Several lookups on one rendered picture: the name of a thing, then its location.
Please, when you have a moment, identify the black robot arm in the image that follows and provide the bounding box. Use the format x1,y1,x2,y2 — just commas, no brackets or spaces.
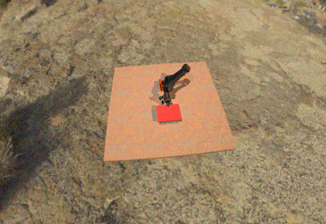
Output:
159,64,190,100

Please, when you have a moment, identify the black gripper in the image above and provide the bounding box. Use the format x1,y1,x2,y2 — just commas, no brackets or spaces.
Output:
164,92,171,107

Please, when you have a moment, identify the red lid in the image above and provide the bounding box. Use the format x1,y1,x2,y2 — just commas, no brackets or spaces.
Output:
157,104,182,123

